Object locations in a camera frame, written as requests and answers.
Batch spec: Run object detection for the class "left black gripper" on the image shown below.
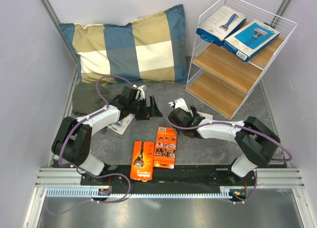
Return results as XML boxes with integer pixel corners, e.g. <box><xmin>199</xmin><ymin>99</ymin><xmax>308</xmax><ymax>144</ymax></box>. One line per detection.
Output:
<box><xmin>129</xmin><ymin>96</ymin><xmax>162</xmax><ymax>121</ymax></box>

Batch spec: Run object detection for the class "blue Harry's razor box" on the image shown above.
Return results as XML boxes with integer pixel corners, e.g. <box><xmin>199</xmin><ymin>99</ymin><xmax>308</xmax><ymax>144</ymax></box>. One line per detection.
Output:
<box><xmin>222</xmin><ymin>20</ymin><xmax>280</xmax><ymax>62</ymax></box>

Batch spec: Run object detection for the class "white blue razor box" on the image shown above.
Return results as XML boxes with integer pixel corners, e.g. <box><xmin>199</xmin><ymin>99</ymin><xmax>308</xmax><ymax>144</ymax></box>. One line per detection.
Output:
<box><xmin>196</xmin><ymin>5</ymin><xmax>247</xmax><ymax>47</ymax></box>

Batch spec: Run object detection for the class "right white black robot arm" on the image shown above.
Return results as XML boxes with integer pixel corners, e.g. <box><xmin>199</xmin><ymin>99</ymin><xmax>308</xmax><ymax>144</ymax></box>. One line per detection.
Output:
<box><xmin>165</xmin><ymin>108</ymin><xmax>280</xmax><ymax>185</ymax></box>

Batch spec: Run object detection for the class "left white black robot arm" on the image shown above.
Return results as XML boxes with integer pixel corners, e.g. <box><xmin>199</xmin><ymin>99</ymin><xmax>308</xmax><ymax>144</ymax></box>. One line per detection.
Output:
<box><xmin>52</xmin><ymin>85</ymin><xmax>162</xmax><ymax>185</ymax></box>

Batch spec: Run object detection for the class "white Gillette SkinGuard pack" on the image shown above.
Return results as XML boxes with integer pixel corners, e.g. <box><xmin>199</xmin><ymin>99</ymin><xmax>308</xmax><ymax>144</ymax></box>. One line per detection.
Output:
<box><xmin>198</xmin><ymin>112</ymin><xmax>213</xmax><ymax>121</ymax></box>

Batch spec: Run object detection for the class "clear blister razor pack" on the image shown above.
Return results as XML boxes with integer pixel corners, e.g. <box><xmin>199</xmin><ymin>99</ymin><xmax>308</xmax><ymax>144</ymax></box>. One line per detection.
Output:
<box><xmin>108</xmin><ymin>114</ymin><xmax>135</xmax><ymax>135</ymax></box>

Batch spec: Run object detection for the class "orange Styler razor box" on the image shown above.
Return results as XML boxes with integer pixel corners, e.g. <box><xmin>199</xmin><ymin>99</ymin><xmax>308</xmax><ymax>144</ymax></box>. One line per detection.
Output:
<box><xmin>154</xmin><ymin>126</ymin><xmax>177</xmax><ymax>169</ymax></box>

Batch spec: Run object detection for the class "orange Gillette Fusion box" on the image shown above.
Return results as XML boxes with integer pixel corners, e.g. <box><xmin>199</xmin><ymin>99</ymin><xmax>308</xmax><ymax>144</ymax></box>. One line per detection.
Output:
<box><xmin>130</xmin><ymin>141</ymin><xmax>155</xmax><ymax>182</ymax></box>

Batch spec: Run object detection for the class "blue beige checkered pillow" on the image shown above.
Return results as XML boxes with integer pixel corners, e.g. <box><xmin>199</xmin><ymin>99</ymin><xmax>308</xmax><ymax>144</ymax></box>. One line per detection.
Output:
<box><xmin>59</xmin><ymin>4</ymin><xmax>188</xmax><ymax>83</ymax></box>

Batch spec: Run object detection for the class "olive green cloth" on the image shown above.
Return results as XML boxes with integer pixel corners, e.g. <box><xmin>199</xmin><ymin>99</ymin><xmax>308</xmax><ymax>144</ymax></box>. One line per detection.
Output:
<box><xmin>71</xmin><ymin>83</ymin><xmax>114</xmax><ymax>117</ymax></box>

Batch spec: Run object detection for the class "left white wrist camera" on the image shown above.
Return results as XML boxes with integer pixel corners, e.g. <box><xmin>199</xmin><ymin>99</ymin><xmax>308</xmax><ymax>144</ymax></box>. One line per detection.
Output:
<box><xmin>133</xmin><ymin>84</ymin><xmax>147</xmax><ymax>101</ymax></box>

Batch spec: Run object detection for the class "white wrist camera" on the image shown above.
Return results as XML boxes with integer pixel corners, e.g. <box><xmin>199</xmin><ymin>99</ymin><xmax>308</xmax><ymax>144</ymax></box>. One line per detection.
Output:
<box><xmin>133</xmin><ymin>84</ymin><xmax>147</xmax><ymax>101</ymax></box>
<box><xmin>168</xmin><ymin>98</ymin><xmax>190</xmax><ymax>113</ymax></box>

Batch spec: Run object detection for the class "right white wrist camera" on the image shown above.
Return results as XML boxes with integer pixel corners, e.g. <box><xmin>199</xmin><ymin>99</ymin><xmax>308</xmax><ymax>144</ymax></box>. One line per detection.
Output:
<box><xmin>168</xmin><ymin>98</ymin><xmax>190</xmax><ymax>113</ymax></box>

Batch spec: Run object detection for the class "light blue cable duct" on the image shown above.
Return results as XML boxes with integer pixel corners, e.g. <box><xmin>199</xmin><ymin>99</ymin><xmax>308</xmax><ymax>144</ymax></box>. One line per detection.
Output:
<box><xmin>46</xmin><ymin>187</ymin><xmax>232</xmax><ymax>199</ymax></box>

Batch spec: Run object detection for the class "white wire wooden shelf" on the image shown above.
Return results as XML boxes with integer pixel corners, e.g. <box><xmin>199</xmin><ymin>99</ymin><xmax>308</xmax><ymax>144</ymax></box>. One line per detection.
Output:
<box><xmin>186</xmin><ymin>0</ymin><xmax>297</xmax><ymax>118</ymax></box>

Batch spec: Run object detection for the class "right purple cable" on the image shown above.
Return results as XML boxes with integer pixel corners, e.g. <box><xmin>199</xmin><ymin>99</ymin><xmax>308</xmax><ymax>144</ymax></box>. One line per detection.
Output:
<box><xmin>164</xmin><ymin>106</ymin><xmax>293</xmax><ymax>205</ymax></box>

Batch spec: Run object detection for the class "purple cable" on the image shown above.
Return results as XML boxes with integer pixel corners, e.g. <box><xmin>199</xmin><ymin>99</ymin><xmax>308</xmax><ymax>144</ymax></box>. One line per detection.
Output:
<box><xmin>164</xmin><ymin>106</ymin><xmax>293</xmax><ymax>205</ymax></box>
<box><xmin>44</xmin><ymin>75</ymin><xmax>139</xmax><ymax>215</ymax></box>

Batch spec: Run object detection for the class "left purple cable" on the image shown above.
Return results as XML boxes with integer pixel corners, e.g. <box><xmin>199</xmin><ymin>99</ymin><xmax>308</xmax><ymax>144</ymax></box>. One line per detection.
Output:
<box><xmin>44</xmin><ymin>75</ymin><xmax>139</xmax><ymax>215</ymax></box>

